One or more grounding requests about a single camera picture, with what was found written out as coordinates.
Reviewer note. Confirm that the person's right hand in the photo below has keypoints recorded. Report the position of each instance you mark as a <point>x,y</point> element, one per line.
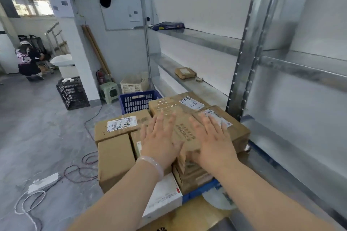
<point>217,152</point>

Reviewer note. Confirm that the person's left hand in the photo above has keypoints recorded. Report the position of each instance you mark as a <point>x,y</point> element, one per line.
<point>160,144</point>

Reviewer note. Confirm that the taped box two labels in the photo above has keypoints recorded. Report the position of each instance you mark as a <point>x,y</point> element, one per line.
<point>134,138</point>

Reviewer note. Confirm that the box with Chinese print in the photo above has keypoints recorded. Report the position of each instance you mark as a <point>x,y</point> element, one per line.
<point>183,130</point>

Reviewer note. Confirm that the cardboard box with white label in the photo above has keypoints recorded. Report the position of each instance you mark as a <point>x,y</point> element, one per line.
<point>238,133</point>

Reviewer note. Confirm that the large brown box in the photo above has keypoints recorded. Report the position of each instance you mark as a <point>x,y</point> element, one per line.
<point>189,182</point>

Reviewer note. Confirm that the plain small cardboard box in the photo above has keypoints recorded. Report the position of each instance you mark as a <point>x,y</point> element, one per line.
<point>116,157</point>

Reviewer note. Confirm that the white router box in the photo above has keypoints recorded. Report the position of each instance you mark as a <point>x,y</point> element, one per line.
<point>162,198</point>

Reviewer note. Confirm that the box with scribbled label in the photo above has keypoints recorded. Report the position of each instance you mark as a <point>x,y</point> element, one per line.
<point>103,130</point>

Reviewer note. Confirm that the metal shelving rack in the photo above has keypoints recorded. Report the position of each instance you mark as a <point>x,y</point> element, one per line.
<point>249,49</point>

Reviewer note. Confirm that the person's left forearm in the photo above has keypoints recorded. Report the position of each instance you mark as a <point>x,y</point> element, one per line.
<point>116,206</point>

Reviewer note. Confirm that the person's right forearm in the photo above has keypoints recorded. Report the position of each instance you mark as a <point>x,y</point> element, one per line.
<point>271,201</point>

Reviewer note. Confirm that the dark blue plastic crate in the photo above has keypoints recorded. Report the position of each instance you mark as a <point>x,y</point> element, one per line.
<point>141,94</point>

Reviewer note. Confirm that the cream plastic basket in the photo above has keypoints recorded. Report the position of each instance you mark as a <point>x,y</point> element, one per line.
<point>132,86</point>

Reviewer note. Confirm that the yellow printed cardboard box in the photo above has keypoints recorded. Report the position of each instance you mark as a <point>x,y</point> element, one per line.
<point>189,217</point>

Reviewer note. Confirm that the green plastic stool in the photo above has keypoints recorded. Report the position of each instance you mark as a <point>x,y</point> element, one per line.
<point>108,87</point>

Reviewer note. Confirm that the red fire extinguisher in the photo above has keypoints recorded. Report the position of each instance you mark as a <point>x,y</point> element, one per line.
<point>100,76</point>

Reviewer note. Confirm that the black plastic crate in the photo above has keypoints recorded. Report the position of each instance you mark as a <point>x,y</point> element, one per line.
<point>73,95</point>

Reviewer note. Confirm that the white rag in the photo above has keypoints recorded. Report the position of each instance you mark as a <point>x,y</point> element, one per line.
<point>67,79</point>

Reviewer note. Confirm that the wooden poles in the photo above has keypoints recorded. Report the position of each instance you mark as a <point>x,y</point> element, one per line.
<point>95,46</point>

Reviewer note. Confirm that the blue packet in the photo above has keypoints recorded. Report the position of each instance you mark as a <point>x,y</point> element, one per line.
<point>168,26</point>

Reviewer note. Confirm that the white power strip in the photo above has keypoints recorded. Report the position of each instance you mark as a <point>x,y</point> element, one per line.
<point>43,183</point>

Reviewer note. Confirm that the white round chair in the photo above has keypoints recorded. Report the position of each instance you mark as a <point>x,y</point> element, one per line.
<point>62,60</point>

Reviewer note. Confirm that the office chair with castors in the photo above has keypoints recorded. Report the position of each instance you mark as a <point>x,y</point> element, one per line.
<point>46,68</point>

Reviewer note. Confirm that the metal stair railing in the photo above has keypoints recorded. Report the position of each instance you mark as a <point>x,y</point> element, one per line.
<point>54,36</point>

